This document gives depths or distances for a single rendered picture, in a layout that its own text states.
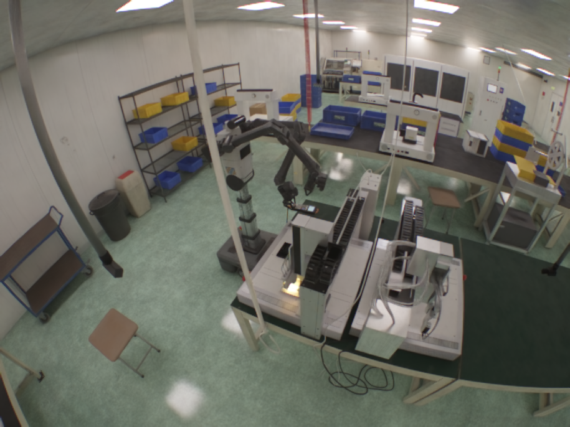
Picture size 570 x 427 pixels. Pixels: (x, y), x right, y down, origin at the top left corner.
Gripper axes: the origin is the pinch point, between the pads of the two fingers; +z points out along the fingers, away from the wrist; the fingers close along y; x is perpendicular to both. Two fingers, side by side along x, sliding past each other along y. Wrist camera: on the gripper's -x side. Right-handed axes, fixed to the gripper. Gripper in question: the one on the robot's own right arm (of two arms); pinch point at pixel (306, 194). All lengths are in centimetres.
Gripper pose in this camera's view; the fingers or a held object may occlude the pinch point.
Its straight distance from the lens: 189.8
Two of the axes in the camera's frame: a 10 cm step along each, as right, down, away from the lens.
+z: -1.9, 7.2, 6.7
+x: -9.2, -3.6, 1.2
